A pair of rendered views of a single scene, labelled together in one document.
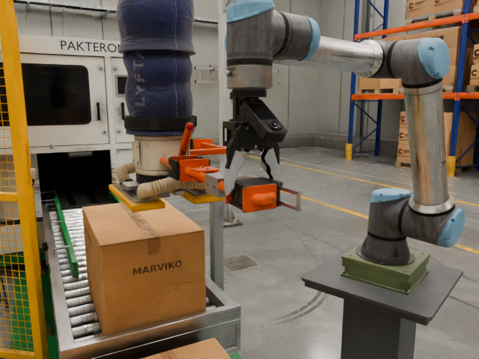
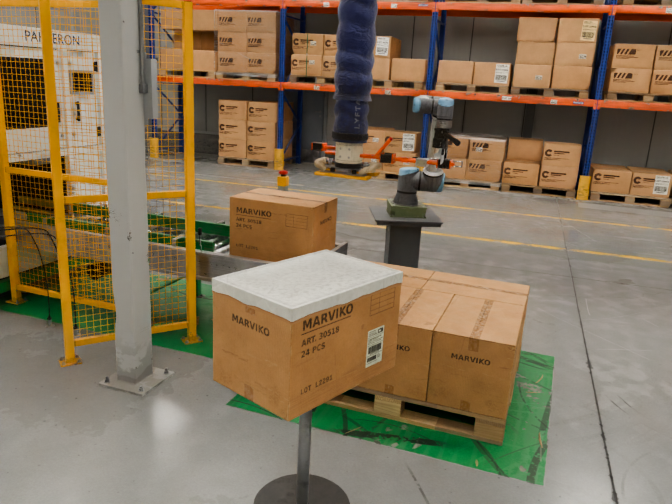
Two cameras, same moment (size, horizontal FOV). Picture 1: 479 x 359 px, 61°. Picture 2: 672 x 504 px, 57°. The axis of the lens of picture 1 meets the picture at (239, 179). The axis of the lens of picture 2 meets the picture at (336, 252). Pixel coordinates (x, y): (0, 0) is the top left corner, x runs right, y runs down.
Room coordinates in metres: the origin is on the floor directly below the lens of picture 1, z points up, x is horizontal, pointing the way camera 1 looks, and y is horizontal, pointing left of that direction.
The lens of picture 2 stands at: (-1.46, 2.92, 1.72)
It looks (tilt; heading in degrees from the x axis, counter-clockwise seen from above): 16 degrees down; 317
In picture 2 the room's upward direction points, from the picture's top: 3 degrees clockwise
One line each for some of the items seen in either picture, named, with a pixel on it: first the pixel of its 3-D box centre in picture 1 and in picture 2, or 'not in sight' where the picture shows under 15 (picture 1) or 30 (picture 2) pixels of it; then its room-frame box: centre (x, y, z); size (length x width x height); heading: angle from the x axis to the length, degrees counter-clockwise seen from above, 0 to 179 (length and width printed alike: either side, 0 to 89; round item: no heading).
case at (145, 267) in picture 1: (139, 259); (283, 226); (1.72, 0.45, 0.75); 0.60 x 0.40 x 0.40; 27
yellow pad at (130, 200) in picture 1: (134, 190); (343, 172); (1.28, 0.34, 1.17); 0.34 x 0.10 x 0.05; 28
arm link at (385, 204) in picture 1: (390, 211); (409, 179); (1.56, -0.60, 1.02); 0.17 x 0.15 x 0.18; 40
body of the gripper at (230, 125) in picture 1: (246, 120); (441, 138); (0.83, -0.02, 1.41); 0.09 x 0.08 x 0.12; 28
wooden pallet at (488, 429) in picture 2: not in sight; (410, 367); (0.68, 0.27, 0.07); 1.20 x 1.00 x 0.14; 27
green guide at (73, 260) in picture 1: (57, 227); (111, 233); (2.66, 1.24, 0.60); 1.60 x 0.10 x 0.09; 27
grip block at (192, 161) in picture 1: (189, 167); (387, 158); (1.11, 0.14, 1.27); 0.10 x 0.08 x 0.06; 118
